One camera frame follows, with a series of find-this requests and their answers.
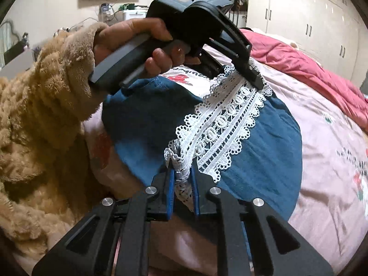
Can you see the pink printed blanket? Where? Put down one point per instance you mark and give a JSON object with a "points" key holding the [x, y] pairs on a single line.
{"points": [[330, 149]]}

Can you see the white drawer chest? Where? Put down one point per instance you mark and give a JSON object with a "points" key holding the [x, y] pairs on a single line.
{"points": [[135, 14]]}

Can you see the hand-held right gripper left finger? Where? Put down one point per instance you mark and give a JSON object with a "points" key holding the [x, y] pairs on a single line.
{"points": [[171, 198]]}

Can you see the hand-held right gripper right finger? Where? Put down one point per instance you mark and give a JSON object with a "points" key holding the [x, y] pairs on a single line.
{"points": [[196, 198]]}

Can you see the red quilt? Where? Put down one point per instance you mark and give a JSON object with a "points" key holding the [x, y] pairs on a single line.
{"points": [[302, 63]]}

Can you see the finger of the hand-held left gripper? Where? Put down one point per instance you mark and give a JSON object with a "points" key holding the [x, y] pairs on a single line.
{"points": [[211, 66], [244, 63]]}

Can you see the white wardrobe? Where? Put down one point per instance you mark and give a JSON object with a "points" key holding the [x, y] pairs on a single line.
{"points": [[302, 11]]}

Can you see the person's left hand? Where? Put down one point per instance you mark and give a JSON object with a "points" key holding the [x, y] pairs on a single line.
{"points": [[129, 30]]}

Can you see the fuzzy tan robe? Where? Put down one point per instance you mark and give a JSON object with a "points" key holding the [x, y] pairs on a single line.
{"points": [[28, 164]]}

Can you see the dark hanging bag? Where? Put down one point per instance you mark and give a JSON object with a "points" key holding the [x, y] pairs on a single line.
{"points": [[237, 3]]}

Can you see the blue denim skirt lace hem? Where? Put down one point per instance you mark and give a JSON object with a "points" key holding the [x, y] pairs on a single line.
{"points": [[143, 120]]}

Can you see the person's left forearm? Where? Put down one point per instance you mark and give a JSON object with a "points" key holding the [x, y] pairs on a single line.
{"points": [[69, 72]]}

